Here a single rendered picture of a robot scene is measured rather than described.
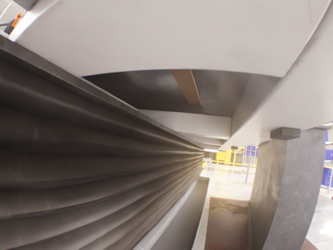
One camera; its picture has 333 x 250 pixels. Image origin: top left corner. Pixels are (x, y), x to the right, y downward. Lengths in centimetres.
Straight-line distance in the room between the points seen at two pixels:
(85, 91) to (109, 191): 15
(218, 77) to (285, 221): 83
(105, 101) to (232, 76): 19
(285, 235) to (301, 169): 36
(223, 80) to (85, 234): 32
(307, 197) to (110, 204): 89
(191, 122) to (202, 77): 26
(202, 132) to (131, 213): 31
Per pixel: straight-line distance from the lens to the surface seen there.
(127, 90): 54
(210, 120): 49
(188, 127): 50
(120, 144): 25
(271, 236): 96
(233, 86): 28
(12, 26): 50
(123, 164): 27
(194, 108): 55
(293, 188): 90
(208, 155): 595
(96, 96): 19
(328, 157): 357
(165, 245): 58
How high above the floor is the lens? 72
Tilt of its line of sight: 8 degrees up
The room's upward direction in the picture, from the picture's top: 9 degrees clockwise
